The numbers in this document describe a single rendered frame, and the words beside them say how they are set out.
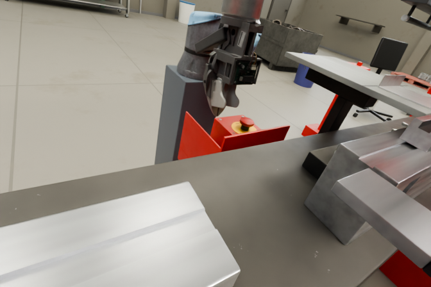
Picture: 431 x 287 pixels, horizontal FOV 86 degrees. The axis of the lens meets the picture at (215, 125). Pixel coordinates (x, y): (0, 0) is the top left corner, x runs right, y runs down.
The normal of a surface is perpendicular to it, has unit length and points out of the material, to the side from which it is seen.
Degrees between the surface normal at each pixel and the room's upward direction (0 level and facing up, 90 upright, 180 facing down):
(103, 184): 0
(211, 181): 0
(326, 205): 90
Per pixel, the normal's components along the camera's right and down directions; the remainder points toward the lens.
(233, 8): -0.45, 0.32
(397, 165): 0.22, -0.84
